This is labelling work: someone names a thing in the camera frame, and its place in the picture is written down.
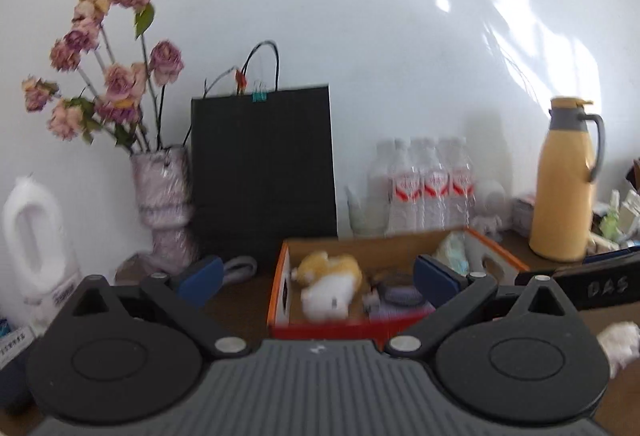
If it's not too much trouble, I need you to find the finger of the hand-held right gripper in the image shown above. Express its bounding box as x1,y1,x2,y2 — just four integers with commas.
515,268,559,287

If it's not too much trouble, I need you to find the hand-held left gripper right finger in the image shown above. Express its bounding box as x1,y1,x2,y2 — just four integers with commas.
385,254,576,359

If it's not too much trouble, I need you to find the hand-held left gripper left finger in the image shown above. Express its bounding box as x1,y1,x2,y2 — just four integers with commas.
70,256,251,359

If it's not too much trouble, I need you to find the clear plastic bag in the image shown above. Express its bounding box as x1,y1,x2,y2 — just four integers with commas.
432,230,471,274

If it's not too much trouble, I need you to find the blue-grey drawstring pouch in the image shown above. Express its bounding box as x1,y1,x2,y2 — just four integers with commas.
367,303,436,323

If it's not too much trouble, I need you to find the black braided cable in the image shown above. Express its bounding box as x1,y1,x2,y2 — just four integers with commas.
372,271,426,309

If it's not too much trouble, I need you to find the white and yellow plush sheep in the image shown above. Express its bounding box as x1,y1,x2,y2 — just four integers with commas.
290,252,365,321

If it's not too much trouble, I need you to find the red cardboard box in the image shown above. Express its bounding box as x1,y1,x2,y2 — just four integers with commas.
266,226,532,353

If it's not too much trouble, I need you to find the white power strip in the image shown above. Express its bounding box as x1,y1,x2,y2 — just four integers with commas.
587,226,640,253

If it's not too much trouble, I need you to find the white crumpled tissue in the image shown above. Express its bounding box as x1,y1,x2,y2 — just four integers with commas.
597,322,640,379

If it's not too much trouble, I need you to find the small white box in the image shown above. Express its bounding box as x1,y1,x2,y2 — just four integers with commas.
512,193,537,234

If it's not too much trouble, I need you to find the green spray bottle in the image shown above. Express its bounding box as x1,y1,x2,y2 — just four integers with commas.
600,193,621,239

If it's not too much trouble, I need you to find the yellow thermos jug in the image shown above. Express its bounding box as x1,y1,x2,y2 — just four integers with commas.
529,96,606,263

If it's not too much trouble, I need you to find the white robot-shaped speaker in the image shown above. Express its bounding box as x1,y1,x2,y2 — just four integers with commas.
472,178,503,241

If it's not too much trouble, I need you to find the clear glass cup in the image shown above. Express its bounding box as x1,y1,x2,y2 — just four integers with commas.
346,198,388,237

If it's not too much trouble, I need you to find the clear water bottle red label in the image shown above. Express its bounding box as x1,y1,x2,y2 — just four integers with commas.
417,138,447,231
387,138,419,234
445,137,475,229

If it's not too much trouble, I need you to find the brown paper bag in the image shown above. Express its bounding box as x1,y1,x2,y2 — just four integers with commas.
625,158,640,197

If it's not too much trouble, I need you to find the black paper bag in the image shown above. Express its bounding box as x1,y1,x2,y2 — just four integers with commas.
191,40,338,261

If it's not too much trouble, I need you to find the white detergent bottle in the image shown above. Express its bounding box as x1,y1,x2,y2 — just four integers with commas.
1,176,83,321

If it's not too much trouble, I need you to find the dried pink rose bouquet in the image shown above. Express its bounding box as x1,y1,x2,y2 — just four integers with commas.
21,0,185,154

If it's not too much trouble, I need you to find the grey cable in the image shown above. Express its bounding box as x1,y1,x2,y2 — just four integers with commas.
222,256,258,287

